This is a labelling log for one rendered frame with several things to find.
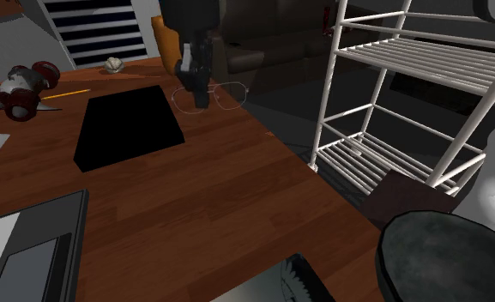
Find dark sofa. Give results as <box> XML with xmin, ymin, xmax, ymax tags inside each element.
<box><xmin>211</xmin><ymin>0</ymin><xmax>383</xmax><ymax>96</ymax></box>

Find black flat box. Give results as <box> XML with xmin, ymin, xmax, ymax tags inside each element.
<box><xmin>72</xmin><ymin>84</ymin><xmax>186</xmax><ymax>173</ymax></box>

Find crumpled white paper ball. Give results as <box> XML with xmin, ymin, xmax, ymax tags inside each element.
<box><xmin>104</xmin><ymin>57</ymin><xmax>126</xmax><ymax>75</ymax></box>

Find brown wooden desk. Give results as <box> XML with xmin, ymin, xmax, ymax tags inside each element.
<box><xmin>0</xmin><ymin>56</ymin><xmax>385</xmax><ymax>302</ymax></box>

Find window with white blinds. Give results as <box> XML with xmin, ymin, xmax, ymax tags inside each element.
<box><xmin>37</xmin><ymin>0</ymin><xmax>151</xmax><ymax>70</ymax></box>

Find yellow pencil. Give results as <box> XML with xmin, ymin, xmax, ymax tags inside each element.
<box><xmin>40</xmin><ymin>88</ymin><xmax>92</xmax><ymax>101</ymax></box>

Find red and white toy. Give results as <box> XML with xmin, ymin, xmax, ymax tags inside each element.
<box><xmin>0</xmin><ymin>60</ymin><xmax>63</xmax><ymax>124</ymax></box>

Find dark book with pale print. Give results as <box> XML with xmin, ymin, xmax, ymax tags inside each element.
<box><xmin>208</xmin><ymin>251</ymin><xmax>337</xmax><ymax>302</ymax></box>

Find grey laptop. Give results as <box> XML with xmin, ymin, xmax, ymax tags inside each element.
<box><xmin>0</xmin><ymin>189</ymin><xmax>90</xmax><ymax>302</ymax></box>

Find wire-frame glasses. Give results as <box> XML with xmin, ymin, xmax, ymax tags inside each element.
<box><xmin>171</xmin><ymin>81</ymin><xmax>250</xmax><ymax>116</ymax></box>

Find white wire shelf rack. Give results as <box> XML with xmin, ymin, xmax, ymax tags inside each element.
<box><xmin>308</xmin><ymin>0</ymin><xmax>495</xmax><ymax>197</ymax></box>

